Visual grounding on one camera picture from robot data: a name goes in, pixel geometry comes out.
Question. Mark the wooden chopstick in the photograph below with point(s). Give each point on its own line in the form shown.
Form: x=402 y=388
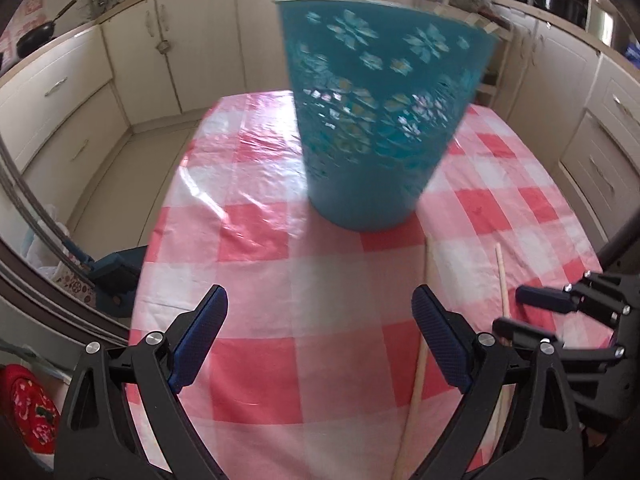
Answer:
x=501 y=280
x=428 y=260

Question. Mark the red patterned bag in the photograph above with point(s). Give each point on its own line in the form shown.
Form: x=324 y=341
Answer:
x=27 y=410

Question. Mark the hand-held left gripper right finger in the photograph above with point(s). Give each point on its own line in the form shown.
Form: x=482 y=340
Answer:
x=442 y=345

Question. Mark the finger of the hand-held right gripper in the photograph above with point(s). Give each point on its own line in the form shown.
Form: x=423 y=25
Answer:
x=542 y=299
x=525 y=331

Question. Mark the cream door cabinets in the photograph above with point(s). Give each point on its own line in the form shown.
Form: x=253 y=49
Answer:
x=210 y=40

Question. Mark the chrome curved rail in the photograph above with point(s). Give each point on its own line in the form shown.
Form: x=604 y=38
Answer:
x=45 y=260

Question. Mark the cream side cabinet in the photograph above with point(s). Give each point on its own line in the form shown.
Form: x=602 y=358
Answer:
x=590 y=125

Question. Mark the white plastic bag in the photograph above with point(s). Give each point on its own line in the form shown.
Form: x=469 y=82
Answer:
x=40 y=250

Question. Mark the metal pot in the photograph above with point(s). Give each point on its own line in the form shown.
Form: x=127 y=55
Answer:
x=560 y=5

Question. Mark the pink checked plastic tablecloth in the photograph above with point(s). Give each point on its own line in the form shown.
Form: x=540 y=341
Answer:
x=300 y=270

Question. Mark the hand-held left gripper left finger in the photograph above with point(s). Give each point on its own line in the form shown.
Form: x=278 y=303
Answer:
x=197 y=340

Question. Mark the blue chair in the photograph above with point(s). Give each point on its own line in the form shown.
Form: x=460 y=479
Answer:
x=117 y=280

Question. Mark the cream drawer cabinet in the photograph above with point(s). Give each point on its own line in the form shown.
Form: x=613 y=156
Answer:
x=60 y=105

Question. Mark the blue perforated plastic basket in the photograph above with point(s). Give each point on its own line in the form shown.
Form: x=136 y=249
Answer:
x=370 y=110

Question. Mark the black frying pan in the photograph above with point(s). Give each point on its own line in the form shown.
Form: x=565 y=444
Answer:
x=37 y=35

